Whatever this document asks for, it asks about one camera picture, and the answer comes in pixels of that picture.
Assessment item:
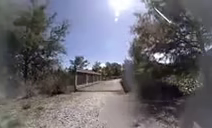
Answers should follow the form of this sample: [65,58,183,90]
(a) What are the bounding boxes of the group of green trees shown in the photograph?
[0,0,72,98]

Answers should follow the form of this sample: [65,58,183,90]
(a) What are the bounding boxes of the dry scrub verge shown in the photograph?
[0,71,77,102]

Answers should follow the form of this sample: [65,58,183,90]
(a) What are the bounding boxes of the distant row of trees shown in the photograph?
[68,55,125,80]

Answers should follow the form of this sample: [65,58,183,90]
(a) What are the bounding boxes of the pale gravel path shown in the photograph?
[0,89,212,128]

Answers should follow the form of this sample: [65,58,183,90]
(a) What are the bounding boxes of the wooden plank bridge deck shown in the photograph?
[77,78,126,94]

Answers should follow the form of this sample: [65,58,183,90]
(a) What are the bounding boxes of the group of dark trees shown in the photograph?
[122,0,212,101]

